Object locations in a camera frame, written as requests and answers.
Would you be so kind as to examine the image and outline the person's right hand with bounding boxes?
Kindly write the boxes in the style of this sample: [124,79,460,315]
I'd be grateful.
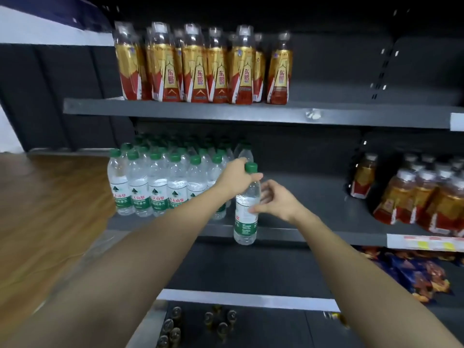
[248,179,312,226]

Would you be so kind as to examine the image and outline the person's left hand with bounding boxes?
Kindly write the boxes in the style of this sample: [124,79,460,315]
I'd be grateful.
[214,158,264,200]

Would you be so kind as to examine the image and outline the dark grey metal shelf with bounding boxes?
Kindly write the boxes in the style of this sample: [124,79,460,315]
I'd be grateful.
[63,0,464,348]

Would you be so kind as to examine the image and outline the water bottle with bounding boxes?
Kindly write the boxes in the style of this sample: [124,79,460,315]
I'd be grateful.
[233,162,261,246]

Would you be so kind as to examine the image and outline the row of shelved water bottles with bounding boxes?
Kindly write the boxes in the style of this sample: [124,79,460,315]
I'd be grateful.
[107,133,254,220]

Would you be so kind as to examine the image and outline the person's right forearm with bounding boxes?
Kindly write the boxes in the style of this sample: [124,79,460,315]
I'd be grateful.
[295,213,461,348]

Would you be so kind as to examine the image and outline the person's left forearm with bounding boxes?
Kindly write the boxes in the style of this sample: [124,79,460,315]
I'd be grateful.
[3,186,232,348]

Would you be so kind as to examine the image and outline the row of gold red drink bottles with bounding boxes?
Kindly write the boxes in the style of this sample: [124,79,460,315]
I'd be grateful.
[113,21,293,105]

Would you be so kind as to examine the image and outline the scattered gold drink cans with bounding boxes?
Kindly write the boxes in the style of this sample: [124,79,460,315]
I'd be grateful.
[322,310,350,329]

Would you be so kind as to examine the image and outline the group of red gold bottles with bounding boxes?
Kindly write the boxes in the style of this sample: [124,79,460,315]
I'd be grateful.
[349,152,464,237]

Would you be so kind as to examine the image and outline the group of small gold cans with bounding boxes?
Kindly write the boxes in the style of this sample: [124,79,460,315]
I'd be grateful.
[156,304,238,348]

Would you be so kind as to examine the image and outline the pile of blue orange snack packets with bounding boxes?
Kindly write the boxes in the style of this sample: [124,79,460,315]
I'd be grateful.
[357,246,464,304]

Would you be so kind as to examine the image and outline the dark grey partition panels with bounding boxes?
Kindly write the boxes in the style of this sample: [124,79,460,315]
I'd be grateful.
[0,43,137,153]

